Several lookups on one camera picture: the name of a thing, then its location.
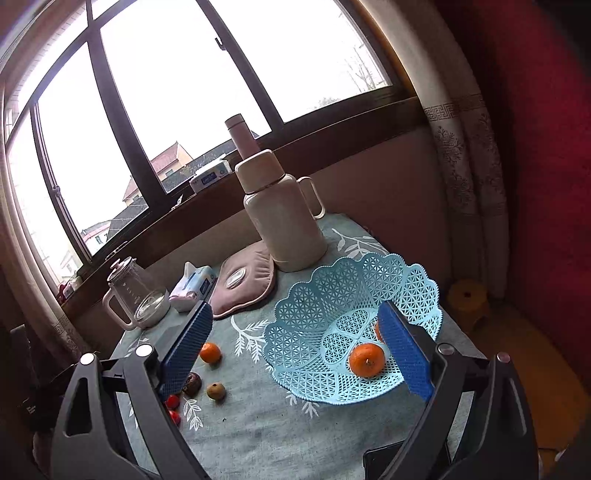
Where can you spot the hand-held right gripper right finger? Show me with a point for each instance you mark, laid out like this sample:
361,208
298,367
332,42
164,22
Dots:
406,355

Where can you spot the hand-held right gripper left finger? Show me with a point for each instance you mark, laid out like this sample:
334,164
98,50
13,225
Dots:
187,350

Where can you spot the dark brown water chestnut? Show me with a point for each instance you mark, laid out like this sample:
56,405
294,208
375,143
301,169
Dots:
191,384

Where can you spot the light blue plastic lattice basket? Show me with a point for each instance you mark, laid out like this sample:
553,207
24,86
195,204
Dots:
314,314

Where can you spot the orange mandarin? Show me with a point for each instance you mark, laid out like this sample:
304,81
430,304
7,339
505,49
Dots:
210,353
377,330
367,360

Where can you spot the small yellow-brown fruit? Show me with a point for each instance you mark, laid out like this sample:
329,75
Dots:
215,391

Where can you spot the small red fruit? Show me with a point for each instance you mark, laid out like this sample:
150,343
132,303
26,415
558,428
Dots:
175,417
172,401

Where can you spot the soft tissue pack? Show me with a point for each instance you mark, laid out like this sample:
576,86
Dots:
191,286

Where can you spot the yellow plastic stool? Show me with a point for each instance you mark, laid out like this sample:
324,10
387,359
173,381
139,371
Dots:
468,300

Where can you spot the pink electric hot water bag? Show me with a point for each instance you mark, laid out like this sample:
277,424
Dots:
242,281

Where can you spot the grey-green leaf print tablecloth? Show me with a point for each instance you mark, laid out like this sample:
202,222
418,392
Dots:
258,424

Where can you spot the small pink container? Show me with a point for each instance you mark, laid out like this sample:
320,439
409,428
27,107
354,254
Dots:
67,288

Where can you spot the cream thermos jug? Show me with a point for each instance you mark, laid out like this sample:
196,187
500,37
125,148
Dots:
286,217

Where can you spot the white blue tissue box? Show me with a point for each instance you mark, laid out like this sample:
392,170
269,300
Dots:
210,175

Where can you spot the brown wooden windowsill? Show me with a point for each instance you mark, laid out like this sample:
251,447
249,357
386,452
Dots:
277,152

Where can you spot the pink slim bottle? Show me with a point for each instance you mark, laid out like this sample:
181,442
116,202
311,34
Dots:
240,136

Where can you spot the red fabric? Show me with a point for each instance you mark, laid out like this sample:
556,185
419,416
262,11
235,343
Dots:
545,161

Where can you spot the dark window frame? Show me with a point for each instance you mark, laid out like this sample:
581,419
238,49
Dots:
115,92

